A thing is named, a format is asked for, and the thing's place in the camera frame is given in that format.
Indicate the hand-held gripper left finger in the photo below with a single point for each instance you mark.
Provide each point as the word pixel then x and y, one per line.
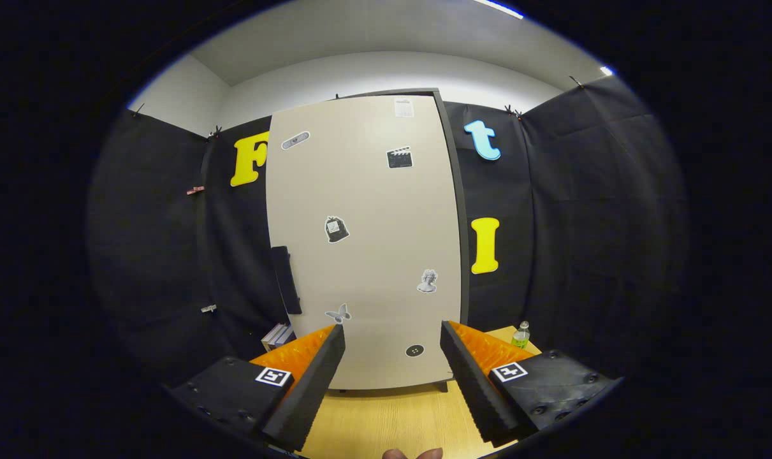
pixel 309 389

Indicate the small ceiling light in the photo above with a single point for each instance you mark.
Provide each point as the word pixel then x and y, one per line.
pixel 607 71

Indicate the green drink bottle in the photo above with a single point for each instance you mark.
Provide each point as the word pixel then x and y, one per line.
pixel 521 336

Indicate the white book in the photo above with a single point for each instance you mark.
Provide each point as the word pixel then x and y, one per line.
pixel 271 336

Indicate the grey shoe cabinet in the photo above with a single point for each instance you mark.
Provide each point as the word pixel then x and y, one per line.
pixel 463 268

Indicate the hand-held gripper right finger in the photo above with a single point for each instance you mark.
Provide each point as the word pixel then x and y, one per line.
pixel 472 389

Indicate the beige shoe cabinet door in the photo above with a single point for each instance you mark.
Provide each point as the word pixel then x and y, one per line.
pixel 366 242

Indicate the black backdrop cloth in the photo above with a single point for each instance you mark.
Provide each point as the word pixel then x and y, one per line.
pixel 583 242

